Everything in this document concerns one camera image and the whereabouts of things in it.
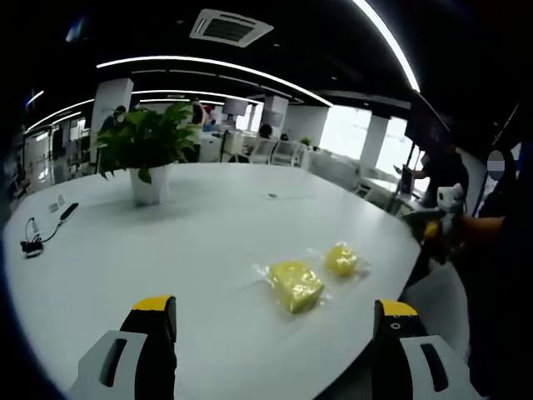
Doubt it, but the curved ceiling light strip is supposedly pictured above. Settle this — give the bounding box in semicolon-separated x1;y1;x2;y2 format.
95;55;334;108

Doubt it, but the person in dark clothes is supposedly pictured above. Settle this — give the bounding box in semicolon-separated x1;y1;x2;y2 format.
456;141;533;400

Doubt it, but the small yellow silicone block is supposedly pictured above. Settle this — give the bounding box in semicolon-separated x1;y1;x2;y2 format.
324;244;361;279

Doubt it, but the long ceiling light strip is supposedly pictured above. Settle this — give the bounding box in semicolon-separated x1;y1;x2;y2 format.
351;0;421;93

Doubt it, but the black remote control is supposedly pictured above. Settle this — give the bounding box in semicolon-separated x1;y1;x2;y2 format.
59;202;80;223

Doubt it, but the green leafy plant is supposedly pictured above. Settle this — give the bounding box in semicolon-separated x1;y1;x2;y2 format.
90;101;204;185

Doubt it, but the white office chair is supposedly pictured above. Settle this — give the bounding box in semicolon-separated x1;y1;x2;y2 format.
249;137;277;165
272;139;306;168

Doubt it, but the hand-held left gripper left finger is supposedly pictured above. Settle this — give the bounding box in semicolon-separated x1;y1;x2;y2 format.
67;295;178;400

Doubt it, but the dark hanging screen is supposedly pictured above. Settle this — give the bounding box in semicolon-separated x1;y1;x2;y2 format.
404;93;453;148

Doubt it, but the large yellow silicone block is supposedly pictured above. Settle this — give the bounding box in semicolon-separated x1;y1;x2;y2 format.
267;259;326;316

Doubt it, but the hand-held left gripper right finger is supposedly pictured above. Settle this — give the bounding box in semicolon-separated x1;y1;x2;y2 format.
371;298;485;400

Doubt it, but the white plant pot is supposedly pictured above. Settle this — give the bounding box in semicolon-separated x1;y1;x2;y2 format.
127;163;172;208

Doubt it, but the black cable with plug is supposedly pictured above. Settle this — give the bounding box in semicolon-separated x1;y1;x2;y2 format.
19;216;64;258

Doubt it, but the ceiling air conditioner vent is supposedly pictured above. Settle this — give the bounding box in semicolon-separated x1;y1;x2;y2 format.
188;8;275;48

